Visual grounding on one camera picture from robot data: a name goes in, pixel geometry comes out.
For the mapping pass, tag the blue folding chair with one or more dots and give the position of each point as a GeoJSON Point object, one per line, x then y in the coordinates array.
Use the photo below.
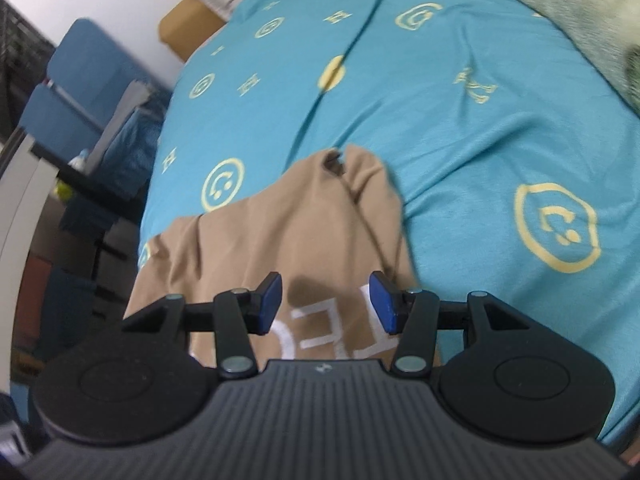
{"type": "Point", "coordinates": [75, 75]}

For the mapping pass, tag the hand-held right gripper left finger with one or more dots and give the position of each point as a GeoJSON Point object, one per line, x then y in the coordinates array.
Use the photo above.
{"type": "Point", "coordinates": [271, 301]}

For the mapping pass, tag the white desk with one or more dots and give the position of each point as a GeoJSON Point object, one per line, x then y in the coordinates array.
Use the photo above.
{"type": "Point", "coordinates": [20, 220]}

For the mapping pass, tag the bed with teal printed sheet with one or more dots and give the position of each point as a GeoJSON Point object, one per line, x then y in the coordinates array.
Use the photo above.
{"type": "Point", "coordinates": [450, 125]}

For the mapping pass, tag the tan t-shirt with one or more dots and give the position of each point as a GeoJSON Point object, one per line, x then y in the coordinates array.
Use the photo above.
{"type": "Point", "coordinates": [300, 240]}

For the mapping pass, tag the dark window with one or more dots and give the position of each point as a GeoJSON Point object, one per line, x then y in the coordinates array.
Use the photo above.
{"type": "Point", "coordinates": [20, 55]}

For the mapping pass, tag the small white green toy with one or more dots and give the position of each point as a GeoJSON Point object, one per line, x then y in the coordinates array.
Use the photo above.
{"type": "Point", "coordinates": [79, 160]}

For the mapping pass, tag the tan bed headboard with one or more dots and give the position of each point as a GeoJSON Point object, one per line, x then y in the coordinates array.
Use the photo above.
{"type": "Point", "coordinates": [187, 27]}

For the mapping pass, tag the green printed blanket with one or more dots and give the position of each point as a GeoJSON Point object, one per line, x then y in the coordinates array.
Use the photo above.
{"type": "Point", "coordinates": [575, 5]}

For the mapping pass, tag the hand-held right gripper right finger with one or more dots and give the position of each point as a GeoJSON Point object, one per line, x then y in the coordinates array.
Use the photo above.
{"type": "Point", "coordinates": [381, 305]}

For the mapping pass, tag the grey cloth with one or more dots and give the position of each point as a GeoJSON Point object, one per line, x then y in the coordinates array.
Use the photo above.
{"type": "Point", "coordinates": [117, 120]}

